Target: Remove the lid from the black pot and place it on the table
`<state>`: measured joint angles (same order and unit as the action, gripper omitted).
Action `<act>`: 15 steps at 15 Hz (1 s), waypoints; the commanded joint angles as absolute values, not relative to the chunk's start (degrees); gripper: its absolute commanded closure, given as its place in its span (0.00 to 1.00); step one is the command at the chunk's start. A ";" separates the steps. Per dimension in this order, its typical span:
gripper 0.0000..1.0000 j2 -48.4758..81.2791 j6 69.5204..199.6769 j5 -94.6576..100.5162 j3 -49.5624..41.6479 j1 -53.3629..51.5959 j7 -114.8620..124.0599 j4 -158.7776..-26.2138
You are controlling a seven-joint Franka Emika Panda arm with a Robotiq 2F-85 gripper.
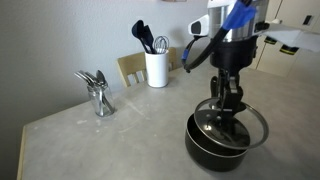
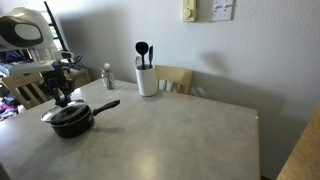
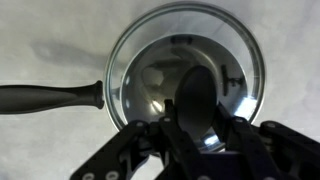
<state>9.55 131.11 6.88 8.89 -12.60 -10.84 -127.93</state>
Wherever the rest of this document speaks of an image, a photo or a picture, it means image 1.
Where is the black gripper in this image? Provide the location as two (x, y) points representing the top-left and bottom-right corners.
(209, 35), (260, 118)

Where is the glass lid with black knob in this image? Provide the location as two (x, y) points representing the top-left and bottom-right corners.
(193, 97), (270, 151)

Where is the white utensil holder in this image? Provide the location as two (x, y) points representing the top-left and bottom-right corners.
(144, 50), (170, 89)

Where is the white cabinet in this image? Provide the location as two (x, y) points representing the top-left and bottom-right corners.
(248, 0), (320, 79)

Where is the metal whisk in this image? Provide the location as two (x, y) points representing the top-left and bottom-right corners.
(152, 35), (171, 55)

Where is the black spatula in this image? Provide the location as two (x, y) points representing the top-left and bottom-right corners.
(143, 24), (157, 55)

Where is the wooden chair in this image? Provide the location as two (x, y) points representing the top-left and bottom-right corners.
(116, 46), (178, 89)

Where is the black serving spoon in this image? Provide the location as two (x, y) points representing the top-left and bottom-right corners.
(131, 19), (153, 54)

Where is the clear glass jar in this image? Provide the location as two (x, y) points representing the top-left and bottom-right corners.
(87, 83), (116, 118)

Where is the thin black cable blue tape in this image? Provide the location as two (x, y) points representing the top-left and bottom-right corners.
(181, 34), (205, 68)

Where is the black pot with handle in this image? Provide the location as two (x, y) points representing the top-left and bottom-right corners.
(184, 112), (250, 173)

